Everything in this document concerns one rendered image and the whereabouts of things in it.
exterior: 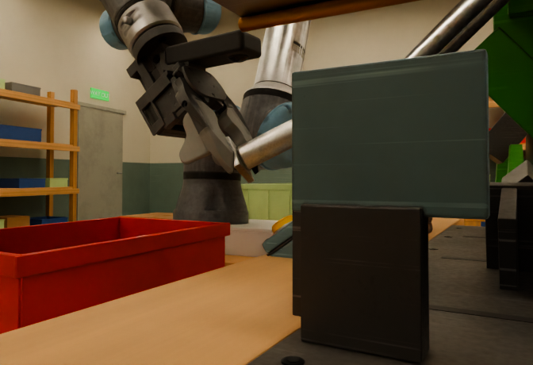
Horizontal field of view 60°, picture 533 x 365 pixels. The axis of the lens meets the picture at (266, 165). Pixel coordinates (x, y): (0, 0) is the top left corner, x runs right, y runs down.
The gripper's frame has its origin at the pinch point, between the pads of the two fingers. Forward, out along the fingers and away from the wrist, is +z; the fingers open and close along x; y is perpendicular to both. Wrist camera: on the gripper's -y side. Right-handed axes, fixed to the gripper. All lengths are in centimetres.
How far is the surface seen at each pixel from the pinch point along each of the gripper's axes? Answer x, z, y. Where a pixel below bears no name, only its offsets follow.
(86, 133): -458, -386, 437
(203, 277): 14.0, 11.2, 2.1
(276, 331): 23.0, 17.8, -7.5
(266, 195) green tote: -86, -19, 42
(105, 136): -501, -388, 443
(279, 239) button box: 2.3, 10.3, 0.1
